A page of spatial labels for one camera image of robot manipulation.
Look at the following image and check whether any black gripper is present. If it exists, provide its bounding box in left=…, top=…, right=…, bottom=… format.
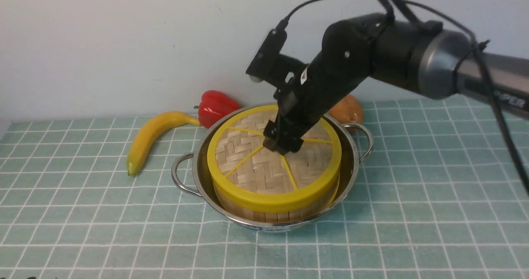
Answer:
left=263, top=14, right=386, bottom=155

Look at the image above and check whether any yellow-rimmed bamboo steamer lid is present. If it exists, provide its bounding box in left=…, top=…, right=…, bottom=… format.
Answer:
left=207, top=105, right=343, bottom=213

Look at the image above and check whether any yellow-rimmed bamboo steamer basket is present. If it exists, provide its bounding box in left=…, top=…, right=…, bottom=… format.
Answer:
left=213, top=174, right=340, bottom=223

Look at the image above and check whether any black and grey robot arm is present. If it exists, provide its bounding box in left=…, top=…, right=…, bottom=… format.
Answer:
left=246, top=13, right=488, bottom=155

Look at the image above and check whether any stainless steel pot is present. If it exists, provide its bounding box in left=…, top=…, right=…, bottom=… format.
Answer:
left=171, top=104, right=374, bottom=233

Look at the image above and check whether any brown potato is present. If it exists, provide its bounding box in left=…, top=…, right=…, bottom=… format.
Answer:
left=328, top=94, right=364, bottom=124

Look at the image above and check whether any red bell pepper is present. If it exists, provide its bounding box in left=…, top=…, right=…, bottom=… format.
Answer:
left=197, top=90, right=242, bottom=129

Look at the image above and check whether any yellow banana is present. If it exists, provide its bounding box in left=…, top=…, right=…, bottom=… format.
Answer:
left=126, top=111, right=200, bottom=177

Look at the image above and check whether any green checkered tablecloth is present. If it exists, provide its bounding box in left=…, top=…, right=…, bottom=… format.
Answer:
left=0, top=98, right=529, bottom=279

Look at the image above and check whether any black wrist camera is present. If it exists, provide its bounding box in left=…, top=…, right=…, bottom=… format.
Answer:
left=245, top=18, right=307, bottom=91

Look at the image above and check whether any black cable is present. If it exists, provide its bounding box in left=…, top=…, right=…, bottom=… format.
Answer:
left=281, top=0, right=529, bottom=195

